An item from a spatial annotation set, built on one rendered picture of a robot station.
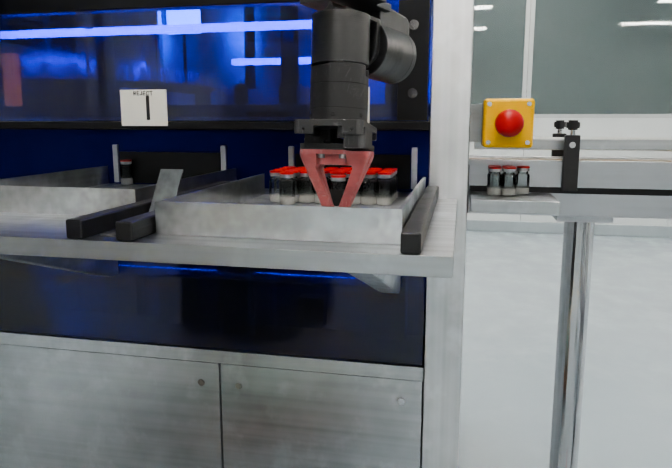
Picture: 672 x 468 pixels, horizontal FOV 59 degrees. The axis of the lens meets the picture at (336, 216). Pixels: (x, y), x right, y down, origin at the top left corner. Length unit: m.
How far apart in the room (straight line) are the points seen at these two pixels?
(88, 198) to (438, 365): 0.58
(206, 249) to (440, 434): 0.60
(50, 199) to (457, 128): 0.58
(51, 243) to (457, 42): 0.61
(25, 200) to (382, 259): 0.50
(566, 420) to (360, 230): 0.73
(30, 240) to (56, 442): 0.70
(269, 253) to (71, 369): 0.74
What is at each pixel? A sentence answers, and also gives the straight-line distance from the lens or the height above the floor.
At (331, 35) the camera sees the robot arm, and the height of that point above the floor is 1.08.
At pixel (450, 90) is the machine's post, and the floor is 1.04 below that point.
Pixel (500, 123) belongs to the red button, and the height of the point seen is 0.99.
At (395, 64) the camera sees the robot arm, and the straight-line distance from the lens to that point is 0.64.
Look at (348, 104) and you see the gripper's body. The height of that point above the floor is 1.01.
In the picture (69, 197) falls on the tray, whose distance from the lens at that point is 0.83.
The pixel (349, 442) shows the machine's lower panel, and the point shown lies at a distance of 1.08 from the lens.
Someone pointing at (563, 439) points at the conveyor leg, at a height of 0.42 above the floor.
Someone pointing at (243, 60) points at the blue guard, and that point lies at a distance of 0.99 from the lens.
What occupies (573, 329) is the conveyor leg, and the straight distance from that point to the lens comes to 1.15.
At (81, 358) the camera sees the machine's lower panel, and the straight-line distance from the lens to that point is 1.22.
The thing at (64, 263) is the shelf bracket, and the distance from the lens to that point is 1.00.
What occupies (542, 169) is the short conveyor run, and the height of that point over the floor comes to 0.92.
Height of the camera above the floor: 1.00
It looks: 9 degrees down
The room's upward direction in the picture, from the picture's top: straight up
